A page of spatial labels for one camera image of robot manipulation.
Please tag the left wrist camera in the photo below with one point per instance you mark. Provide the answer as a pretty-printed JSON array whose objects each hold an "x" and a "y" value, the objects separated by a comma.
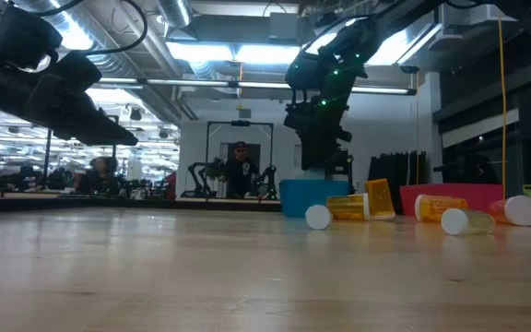
[{"x": 21, "y": 34}]

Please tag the long ceiling light strip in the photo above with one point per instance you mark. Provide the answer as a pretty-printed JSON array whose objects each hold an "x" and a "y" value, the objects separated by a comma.
[{"x": 381, "y": 90}]

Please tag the pink plastic bin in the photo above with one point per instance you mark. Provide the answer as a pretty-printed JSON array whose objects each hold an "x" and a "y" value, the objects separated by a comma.
[{"x": 477, "y": 191}]

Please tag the black aluminium table frame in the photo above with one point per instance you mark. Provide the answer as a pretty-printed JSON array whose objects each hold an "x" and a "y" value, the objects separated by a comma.
[{"x": 109, "y": 204}]

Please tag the blue plastic bin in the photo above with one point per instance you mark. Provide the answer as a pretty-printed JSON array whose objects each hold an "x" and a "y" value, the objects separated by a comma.
[{"x": 302, "y": 196}]

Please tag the black curtain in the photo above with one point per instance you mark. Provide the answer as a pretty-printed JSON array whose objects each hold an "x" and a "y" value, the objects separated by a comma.
[{"x": 399, "y": 170}]

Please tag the orange pill bottle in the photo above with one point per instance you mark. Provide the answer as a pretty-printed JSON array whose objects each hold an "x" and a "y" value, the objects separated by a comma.
[
  {"x": 380, "y": 198},
  {"x": 521, "y": 210},
  {"x": 346, "y": 207},
  {"x": 436, "y": 206}
]

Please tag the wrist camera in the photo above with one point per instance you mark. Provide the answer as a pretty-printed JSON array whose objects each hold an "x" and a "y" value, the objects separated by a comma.
[
  {"x": 21, "y": 34},
  {"x": 302, "y": 71}
]

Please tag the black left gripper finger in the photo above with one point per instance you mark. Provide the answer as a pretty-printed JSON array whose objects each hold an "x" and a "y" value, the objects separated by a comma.
[{"x": 76, "y": 110}]

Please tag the red background object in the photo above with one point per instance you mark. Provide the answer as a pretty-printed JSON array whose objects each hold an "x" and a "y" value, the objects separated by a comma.
[{"x": 171, "y": 184}]

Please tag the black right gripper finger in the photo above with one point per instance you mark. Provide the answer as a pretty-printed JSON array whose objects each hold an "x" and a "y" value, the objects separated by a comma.
[{"x": 318, "y": 152}]

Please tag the standing person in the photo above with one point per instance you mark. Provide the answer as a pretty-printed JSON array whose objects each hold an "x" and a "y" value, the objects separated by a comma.
[{"x": 240, "y": 173}]

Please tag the grey wall vent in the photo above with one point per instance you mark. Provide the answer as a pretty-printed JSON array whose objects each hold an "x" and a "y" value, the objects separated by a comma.
[{"x": 244, "y": 113}]

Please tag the yellow-green container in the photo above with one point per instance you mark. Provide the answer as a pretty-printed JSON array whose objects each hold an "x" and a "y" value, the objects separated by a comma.
[{"x": 529, "y": 191}]

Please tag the background black robot arm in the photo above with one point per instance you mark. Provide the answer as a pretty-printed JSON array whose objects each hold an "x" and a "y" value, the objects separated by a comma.
[
  {"x": 215, "y": 168},
  {"x": 270, "y": 177}
]

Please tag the black metal frame stand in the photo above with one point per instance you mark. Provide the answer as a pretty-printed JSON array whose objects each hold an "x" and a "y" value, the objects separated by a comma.
[
  {"x": 47, "y": 161},
  {"x": 240, "y": 123}
]

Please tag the black wall camera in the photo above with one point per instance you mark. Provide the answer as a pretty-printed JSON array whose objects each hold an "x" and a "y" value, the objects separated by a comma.
[{"x": 409, "y": 69}]

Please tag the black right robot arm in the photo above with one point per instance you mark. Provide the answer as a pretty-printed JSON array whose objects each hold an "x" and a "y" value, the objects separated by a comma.
[{"x": 385, "y": 18}]

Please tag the clear pill bottle white cap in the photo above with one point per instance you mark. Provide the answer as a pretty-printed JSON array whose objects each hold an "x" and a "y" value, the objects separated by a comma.
[
  {"x": 473, "y": 222},
  {"x": 318, "y": 217}
]

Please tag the seated person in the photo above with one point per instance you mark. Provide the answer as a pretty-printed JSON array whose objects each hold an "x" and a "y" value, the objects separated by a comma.
[{"x": 101, "y": 177}]

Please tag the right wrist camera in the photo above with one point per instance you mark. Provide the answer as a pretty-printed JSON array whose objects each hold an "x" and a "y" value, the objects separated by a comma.
[{"x": 302, "y": 71}]

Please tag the black equipment cabinet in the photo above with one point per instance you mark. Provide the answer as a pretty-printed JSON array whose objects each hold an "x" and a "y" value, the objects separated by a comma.
[{"x": 346, "y": 161}]

